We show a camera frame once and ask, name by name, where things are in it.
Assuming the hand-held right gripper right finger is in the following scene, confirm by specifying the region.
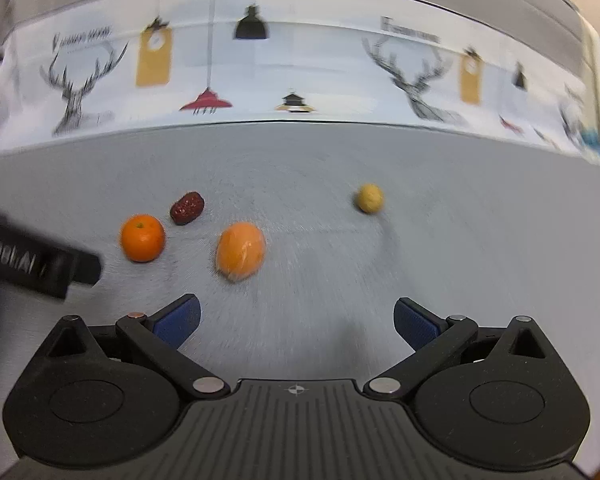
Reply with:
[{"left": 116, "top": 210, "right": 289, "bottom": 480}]
[{"left": 362, "top": 297, "right": 548, "bottom": 401}]

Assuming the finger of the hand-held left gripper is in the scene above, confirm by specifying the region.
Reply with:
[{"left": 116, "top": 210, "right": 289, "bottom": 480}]
[{"left": 69, "top": 246, "right": 104, "bottom": 288}]

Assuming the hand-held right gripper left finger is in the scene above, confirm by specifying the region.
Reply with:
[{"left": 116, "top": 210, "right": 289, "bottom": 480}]
[{"left": 45, "top": 294, "right": 231, "bottom": 401}]

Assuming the small orange tangerine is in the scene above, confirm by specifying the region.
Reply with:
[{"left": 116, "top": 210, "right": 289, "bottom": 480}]
[{"left": 120, "top": 214, "right": 166, "bottom": 263}]

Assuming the oval orange loquat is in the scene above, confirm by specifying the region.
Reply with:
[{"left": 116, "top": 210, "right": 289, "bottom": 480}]
[{"left": 215, "top": 221, "right": 267, "bottom": 282}]

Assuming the dried red date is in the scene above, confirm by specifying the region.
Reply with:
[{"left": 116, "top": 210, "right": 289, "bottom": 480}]
[{"left": 169, "top": 191, "right": 205, "bottom": 226}]

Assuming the printed deer bed sheet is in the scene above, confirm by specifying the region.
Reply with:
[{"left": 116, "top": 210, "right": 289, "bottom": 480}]
[{"left": 0, "top": 0, "right": 600, "bottom": 461}]

